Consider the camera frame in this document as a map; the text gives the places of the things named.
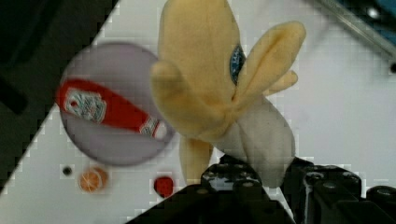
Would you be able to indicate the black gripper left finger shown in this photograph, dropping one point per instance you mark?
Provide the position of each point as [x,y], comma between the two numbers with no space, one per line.
[230,192]

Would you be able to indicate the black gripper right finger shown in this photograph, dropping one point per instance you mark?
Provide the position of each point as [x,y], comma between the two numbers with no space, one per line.
[328,194]

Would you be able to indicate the yellow plush peeled banana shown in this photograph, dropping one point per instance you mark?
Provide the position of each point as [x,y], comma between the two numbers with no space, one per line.
[215,95]

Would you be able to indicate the silver black toaster oven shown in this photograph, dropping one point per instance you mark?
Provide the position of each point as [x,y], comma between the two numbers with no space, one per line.
[374,23]

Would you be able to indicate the small red strawberry toy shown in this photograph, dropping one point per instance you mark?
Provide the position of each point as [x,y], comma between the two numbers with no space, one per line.
[164,186]

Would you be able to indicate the orange slice toy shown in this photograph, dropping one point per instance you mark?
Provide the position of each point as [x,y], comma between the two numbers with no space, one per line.
[93,179]

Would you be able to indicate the grey round plate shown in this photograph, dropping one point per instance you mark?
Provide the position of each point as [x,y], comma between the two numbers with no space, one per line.
[124,69]

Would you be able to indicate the red plush ketchup bottle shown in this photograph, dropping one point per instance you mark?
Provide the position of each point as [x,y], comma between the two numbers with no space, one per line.
[88,100]

